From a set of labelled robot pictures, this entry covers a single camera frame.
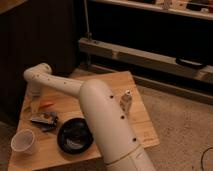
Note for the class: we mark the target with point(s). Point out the white plastic cup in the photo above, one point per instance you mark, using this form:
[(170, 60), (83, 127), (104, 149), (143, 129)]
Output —
[(24, 142)]

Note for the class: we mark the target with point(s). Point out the small white bottle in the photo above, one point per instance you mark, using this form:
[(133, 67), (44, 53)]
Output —
[(126, 101)]

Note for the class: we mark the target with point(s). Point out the black handle on beam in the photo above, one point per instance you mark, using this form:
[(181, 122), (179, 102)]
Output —
[(189, 64)]

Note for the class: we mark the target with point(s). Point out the translucent gripper tip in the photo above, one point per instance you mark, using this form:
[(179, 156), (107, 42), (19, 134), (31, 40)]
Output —
[(35, 97)]

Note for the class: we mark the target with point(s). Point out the black round bowl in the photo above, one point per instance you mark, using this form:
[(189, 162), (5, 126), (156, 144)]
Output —
[(74, 136)]

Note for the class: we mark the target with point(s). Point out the long wooden shelf beam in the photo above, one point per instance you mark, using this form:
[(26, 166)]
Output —
[(144, 59)]

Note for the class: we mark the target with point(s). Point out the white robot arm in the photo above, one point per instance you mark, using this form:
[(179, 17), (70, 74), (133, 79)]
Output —
[(114, 136)]

